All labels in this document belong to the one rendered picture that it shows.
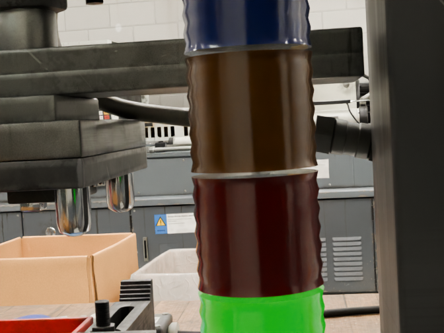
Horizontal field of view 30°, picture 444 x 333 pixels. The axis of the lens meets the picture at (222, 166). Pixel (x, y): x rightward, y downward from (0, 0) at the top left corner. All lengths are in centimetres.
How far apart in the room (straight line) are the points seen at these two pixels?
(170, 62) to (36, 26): 9
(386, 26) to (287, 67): 21
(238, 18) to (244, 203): 5
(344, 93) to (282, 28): 530
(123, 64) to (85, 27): 685
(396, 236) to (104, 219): 479
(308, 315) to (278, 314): 1
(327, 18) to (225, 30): 673
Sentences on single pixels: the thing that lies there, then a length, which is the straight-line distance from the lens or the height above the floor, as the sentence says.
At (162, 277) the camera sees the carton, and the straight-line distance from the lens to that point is 278.
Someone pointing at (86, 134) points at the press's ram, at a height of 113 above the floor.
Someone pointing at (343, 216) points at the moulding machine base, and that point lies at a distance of 497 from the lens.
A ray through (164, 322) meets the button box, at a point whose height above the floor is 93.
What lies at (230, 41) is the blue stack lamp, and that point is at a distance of 23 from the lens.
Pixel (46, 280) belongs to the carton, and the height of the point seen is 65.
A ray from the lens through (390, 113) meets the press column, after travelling 44.
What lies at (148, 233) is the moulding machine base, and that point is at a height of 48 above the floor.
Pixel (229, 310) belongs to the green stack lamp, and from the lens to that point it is 24.
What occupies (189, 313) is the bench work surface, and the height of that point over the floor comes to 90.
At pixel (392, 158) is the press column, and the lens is 44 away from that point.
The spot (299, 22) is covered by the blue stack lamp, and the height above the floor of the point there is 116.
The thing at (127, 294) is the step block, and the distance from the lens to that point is 80.
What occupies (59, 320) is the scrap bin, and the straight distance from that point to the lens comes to 81.
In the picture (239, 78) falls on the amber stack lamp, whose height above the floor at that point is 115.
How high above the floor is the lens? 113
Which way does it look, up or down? 3 degrees down
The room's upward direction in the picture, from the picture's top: 3 degrees counter-clockwise
